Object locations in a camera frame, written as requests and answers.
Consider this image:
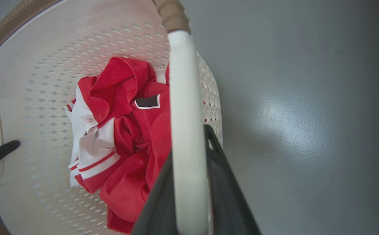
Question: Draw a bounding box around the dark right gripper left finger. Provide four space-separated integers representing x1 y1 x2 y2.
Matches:
131 150 179 235

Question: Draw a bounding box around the cream perforated laundry basket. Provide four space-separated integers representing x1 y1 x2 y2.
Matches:
0 0 224 235

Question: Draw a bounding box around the red and white jersey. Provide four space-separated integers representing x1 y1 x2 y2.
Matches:
65 57 173 235

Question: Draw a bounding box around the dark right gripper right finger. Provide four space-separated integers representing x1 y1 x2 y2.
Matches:
204 124 262 235

